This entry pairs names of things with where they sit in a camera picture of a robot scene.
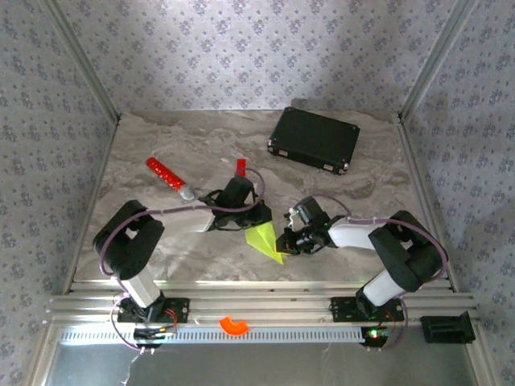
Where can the yellow-green paper sheet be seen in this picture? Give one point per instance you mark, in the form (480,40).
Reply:
(261,241)

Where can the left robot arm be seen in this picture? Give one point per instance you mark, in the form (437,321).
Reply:
(128,245)

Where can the grey metal sheet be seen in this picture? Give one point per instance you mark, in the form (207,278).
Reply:
(261,366)

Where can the red toy brick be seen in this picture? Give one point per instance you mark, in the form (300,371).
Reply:
(240,165)

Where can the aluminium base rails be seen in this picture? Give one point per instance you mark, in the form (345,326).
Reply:
(261,305)

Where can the red glitter toy microphone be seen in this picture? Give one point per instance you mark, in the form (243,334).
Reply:
(169,177)

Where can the black hard case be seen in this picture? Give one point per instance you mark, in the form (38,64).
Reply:
(316,138)

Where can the orange curved plastic piece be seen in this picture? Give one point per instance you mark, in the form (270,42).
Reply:
(233,327)

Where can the green circuit board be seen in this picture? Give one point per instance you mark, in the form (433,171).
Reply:
(376,334)

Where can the black connector board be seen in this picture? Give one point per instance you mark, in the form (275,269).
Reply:
(151,333)

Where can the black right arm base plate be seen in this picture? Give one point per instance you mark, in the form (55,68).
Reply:
(342,309)

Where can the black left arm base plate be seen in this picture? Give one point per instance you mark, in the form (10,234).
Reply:
(177,309)

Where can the aluminium side rail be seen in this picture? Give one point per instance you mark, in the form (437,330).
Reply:
(91,207)
(418,161)

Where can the black plastic bracket box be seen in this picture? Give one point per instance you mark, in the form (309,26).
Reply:
(446,329)

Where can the aluminium frame post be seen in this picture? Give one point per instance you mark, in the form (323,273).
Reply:
(86,68)
(434,60)

